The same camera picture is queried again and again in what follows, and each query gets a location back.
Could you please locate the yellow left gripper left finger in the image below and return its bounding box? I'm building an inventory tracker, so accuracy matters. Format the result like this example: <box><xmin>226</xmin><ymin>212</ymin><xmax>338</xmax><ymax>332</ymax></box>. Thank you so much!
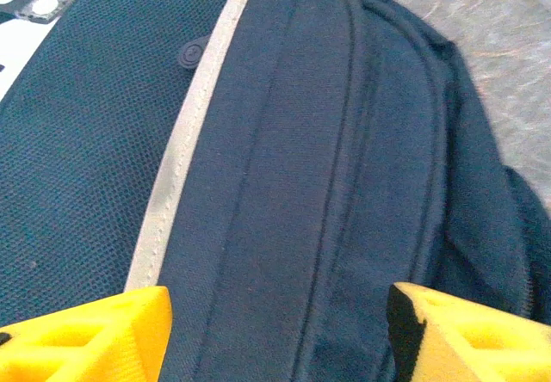
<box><xmin>0</xmin><ymin>286</ymin><xmax>173</xmax><ymax>382</ymax></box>

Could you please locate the navy blue student backpack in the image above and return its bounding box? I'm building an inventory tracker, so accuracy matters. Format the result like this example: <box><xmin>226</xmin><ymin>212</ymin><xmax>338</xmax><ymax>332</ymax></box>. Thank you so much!
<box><xmin>0</xmin><ymin>0</ymin><xmax>551</xmax><ymax>382</ymax></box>

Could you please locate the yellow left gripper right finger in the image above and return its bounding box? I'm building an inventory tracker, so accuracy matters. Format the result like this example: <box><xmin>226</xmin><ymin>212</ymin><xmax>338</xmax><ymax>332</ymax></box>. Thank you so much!
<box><xmin>386</xmin><ymin>281</ymin><xmax>551</xmax><ymax>382</ymax></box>

